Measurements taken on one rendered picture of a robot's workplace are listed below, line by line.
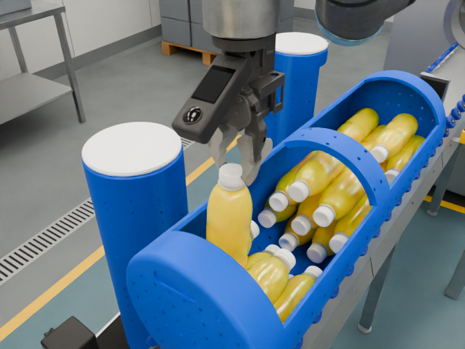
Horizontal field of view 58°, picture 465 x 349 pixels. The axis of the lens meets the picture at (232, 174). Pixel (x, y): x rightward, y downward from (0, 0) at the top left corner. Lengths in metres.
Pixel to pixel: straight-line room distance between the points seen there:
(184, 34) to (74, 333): 4.07
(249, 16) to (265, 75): 0.11
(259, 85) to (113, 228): 0.82
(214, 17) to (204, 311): 0.38
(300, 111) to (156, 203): 1.03
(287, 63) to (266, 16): 1.43
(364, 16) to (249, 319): 0.41
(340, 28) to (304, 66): 1.35
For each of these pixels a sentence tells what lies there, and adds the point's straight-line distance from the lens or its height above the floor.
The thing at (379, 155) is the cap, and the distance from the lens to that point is 1.07.
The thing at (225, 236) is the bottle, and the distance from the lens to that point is 0.63.
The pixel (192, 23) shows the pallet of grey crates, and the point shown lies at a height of 0.40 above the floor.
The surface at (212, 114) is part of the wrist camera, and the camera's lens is 0.48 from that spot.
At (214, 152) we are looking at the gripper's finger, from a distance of 0.60.
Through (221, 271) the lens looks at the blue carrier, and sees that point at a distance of 0.59.
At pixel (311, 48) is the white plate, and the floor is 1.04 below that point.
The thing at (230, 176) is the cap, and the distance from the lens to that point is 0.59.
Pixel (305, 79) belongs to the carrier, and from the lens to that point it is 1.95.
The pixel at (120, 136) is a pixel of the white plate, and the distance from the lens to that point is 1.29.
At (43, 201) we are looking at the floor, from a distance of 2.88.
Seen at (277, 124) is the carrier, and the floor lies 0.67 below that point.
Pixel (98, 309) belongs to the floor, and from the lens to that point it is 2.17.
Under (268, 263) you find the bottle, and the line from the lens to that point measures 0.71.
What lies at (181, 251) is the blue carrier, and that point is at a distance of 0.61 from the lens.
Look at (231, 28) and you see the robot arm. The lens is 0.49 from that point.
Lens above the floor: 1.67
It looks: 36 degrees down
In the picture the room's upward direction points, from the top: straight up
